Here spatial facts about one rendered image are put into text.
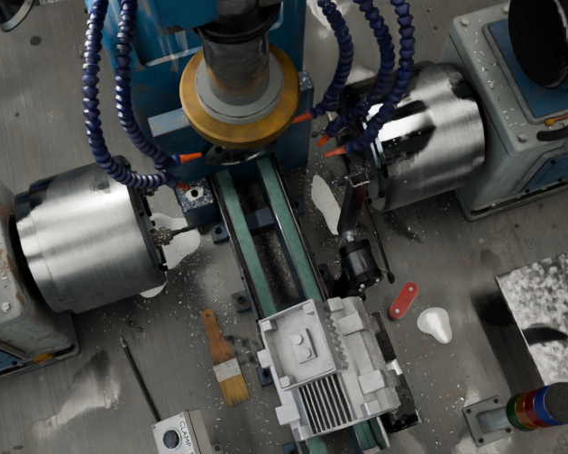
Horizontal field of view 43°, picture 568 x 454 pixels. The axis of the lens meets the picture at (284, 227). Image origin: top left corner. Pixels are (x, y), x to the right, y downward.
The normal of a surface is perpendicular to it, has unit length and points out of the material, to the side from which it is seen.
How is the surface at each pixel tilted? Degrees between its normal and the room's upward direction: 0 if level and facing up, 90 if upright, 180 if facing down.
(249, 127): 0
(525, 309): 0
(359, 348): 23
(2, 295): 0
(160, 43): 90
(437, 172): 62
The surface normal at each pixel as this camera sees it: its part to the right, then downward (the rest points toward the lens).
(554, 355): 0.00, -0.32
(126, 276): 0.29, 0.64
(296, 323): -0.36, -0.18
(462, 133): 0.18, 0.20
